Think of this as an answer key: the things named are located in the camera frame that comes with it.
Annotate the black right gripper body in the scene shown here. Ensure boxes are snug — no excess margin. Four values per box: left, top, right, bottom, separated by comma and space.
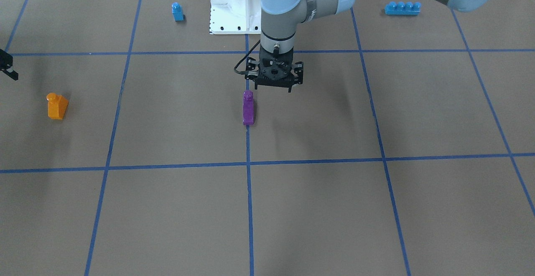
0, 49, 13, 73

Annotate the long blue four-stud block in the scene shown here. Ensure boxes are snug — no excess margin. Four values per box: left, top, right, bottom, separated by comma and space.
384, 1, 422, 15

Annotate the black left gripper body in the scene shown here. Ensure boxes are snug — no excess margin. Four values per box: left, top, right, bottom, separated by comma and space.
245, 49, 304, 92

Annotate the purple trapezoid block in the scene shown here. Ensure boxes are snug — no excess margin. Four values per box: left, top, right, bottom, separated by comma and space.
242, 90, 255, 125

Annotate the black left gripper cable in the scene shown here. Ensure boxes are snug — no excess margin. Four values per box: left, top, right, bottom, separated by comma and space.
234, 44, 262, 75

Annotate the orange trapezoid block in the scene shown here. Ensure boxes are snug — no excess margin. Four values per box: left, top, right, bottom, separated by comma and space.
46, 92, 69, 120

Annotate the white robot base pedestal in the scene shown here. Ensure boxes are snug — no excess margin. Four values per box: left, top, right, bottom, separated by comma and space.
209, 0, 262, 35

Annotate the small blue block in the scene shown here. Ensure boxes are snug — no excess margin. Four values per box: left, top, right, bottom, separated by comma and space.
171, 2, 185, 21

